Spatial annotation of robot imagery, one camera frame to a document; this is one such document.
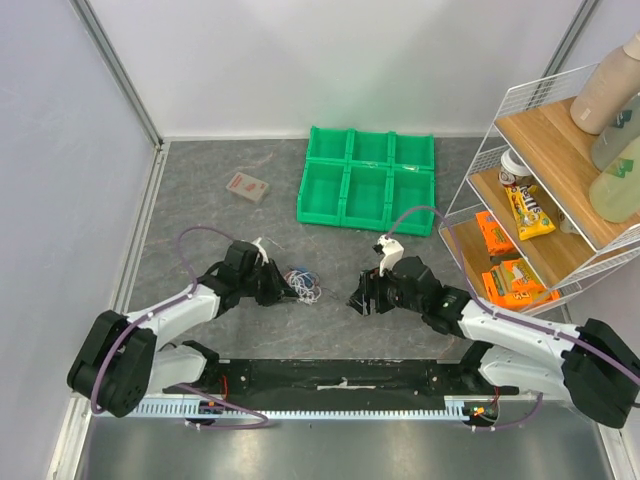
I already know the playing card box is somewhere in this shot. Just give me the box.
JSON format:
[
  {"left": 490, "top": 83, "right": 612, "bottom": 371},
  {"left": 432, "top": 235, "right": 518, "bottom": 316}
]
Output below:
[{"left": 226, "top": 172, "right": 270, "bottom": 204}]

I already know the white wire shelf rack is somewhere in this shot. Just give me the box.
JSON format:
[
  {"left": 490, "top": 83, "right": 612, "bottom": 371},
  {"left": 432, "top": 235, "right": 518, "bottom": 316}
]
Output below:
[{"left": 439, "top": 65, "right": 639, "bottom": 315}]

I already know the paper coffee cup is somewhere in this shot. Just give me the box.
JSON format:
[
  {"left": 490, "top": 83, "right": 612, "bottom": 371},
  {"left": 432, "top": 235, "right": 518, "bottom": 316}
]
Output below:
[{"left": 499, "top": 149, "right": 533, "bottom": 187}]

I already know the orange snack box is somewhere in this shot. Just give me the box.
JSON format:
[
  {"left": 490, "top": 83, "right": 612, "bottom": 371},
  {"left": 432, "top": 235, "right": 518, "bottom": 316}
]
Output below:
[
  {"left": 482, "top": 259, "right": 560, "bottom": 311},
  {"left": 475, "top": 211, "right": 516, "bottom": 256}
]

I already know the orange snack box upper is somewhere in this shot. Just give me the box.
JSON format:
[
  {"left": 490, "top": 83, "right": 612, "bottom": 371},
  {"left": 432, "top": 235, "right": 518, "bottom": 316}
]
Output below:
[{"left": 475, "top": 211, "right": 516, "bottom": 256}]

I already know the beige pump bottle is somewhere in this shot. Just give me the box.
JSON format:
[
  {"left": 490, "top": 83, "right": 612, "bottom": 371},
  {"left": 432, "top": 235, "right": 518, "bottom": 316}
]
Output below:
[{"left": 570, "top": 33, "right": 639, "bottom": 135}]

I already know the green compartment bin tray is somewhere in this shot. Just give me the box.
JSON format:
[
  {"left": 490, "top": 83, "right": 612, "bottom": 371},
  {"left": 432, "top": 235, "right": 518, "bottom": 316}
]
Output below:
[{"left": 296, "top": 126, "right": 436, "bottom": 237}]

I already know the slotted cable duct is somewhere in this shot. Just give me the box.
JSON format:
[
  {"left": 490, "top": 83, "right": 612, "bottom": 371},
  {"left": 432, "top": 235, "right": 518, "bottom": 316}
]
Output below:
[{"left": 128, "top": 396, "right": 487, "bottom": 421}]

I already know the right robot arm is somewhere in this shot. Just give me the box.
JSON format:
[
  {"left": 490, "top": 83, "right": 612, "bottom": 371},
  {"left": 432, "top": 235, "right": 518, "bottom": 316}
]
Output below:
[{"left": 348, "top": 256, "right": 639, "bottom": 429}]

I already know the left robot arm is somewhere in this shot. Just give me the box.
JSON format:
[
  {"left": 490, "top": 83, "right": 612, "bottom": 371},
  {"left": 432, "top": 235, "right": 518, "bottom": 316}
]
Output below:
[{"left": 66, "top": 241, "right": 298, "bottom": 418}]

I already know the orange snack box lower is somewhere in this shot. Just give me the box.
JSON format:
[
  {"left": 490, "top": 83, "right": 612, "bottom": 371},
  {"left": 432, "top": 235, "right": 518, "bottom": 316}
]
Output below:
[{"left": 482, "top": 259, "right": 560, "bottom": 311}]

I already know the light green pump bottle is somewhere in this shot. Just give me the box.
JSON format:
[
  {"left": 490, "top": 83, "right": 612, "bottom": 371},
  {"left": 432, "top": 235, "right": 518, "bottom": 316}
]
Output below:
[{"left": 589, "top": 146, "right": 639, "bottom": 224}]

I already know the yellow candy bag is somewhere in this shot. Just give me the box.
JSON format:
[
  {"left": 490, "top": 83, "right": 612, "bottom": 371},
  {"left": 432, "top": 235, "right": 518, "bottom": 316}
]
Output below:
[{"left": 504, "top": 185, "right": 556, "bottom": 241}]

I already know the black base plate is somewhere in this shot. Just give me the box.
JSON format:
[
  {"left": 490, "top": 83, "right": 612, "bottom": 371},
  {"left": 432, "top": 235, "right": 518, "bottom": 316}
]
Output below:
[{"left": 192, "top": 359, "right": 518, "bottom": 397}]

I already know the grey-green pump bottle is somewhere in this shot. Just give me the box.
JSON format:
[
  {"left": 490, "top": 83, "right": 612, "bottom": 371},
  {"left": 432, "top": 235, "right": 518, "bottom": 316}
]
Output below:
[{"left": 591, "top": 94, "right": 639, "bottom": 171}]

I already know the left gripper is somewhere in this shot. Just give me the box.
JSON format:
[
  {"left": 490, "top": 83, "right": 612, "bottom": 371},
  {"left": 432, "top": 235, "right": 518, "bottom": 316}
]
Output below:
[{"left": 239, "top": 258, "right": 299, "bottom": 307}]

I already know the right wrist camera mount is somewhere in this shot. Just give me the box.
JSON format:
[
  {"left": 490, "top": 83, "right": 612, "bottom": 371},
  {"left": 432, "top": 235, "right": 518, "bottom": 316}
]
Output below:
[{"left": 373, "top": 235, "right": 404, "bottom": 276}]

